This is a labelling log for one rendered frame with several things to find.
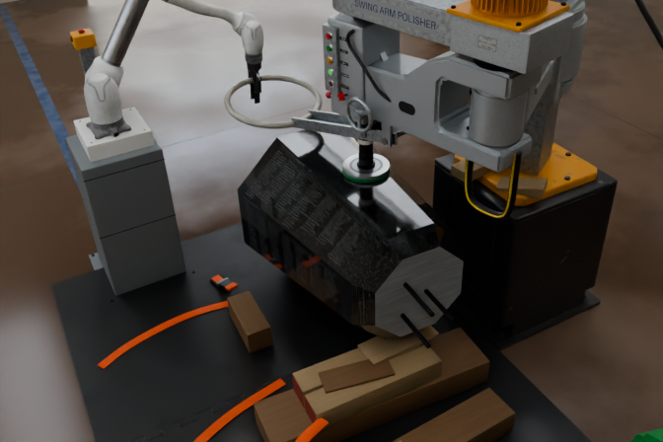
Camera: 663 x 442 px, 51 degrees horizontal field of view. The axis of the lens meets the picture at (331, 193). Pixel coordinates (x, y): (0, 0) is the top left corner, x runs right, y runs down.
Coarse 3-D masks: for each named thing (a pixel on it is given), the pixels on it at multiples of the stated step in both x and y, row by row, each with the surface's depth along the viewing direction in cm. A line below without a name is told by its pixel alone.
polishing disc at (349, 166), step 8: (352, 160) 314; (376, 160) 314; (384, 160) 313; (344, 168) 309; (352, 168) 309; (376, 168) 308; (384, 168) 308; (352, 176) 304; (360, 176) 303; (368, 176) 303; (376, 176) 302
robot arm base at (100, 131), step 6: (120, 120) 340; (90, 126) 342; (96, 126) 336; (102, 126) 335; (108, 126) 336; (114, 126) 336; (120, 126) 340; (126, 126) 341; (96, 132) 336; (102, 132) 336; (108, 132) 336; (114, 132) 333; (120, 132) 340; (96, 138) 334
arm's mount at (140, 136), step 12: (132, 108) 362; (84, 120) 351; (132, 120) 350; (84, 132) 340; (132, 132) 339; (144, 132) 339; (84, 144) 336; (96, 144) 330; (108, 144) 333; (120, 144) 336; (132, 144) 339; (144, 144) 342; (96, 156) 333; (108, 156) 336
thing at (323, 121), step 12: (300, 120) 325; (312, 120) 318; (324, 120) 329; (336, 120) 322; (324, 132) 314; (336, 132) 307; (348, 132) 301; (360, 132) 295; (372, 132) 289; (396, 132) 284; (384, 144) 280; (396, 144) 280
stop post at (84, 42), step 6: (90, 30) 409; (72, 36) 402; (78, 36) 401; (84, 36) 402; (90, 36) 403; (72, 42) 410; (78, 42) 402; (84, 42) 403; (90, 42) 405; (96, 42) 407; (78, 48) 403; (84, 48) 405; (90, 48) 409; (84, 54) 409; (90, 54) 410; (84, 60) 410; (90, 60) 412; (84, 66) 412; (90, 66) 414; (84, 72) 419
